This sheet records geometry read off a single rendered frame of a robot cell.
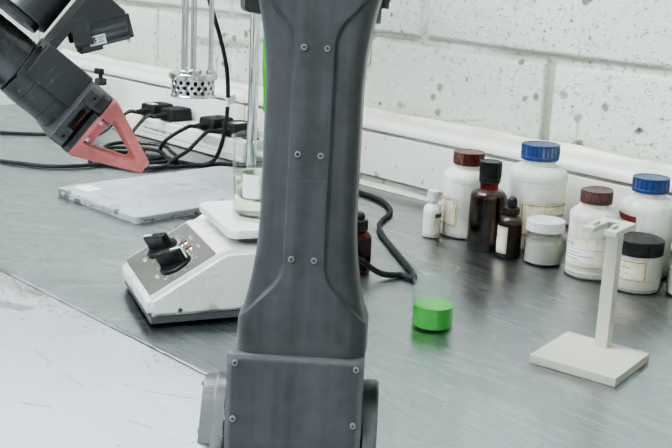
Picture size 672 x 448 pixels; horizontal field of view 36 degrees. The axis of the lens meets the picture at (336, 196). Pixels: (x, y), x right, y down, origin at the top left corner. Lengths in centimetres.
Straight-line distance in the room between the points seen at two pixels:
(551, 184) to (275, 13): 83
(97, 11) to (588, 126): 68
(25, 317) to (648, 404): 56
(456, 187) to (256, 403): 84
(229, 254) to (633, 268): 45
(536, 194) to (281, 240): 81
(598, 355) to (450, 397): 17
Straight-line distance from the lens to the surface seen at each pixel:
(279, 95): 50
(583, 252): 121
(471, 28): 151
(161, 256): 101
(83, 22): 102
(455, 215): 133
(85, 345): 96
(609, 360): 97
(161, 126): 190
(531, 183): 129
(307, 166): 49
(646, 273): 119
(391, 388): 88
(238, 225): 101
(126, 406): 84
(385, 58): 162
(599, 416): 87
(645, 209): 123
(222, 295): 100
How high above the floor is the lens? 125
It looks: 13 degrees down
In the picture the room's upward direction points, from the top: 3 degrees clockwise
